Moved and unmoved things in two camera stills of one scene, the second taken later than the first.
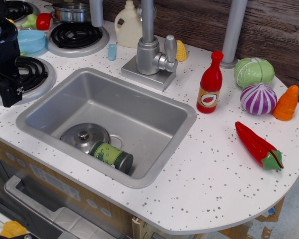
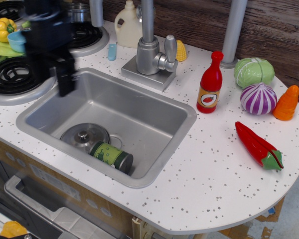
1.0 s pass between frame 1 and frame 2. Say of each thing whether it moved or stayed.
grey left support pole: stayed
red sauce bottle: stayed
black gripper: moved
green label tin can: stayed
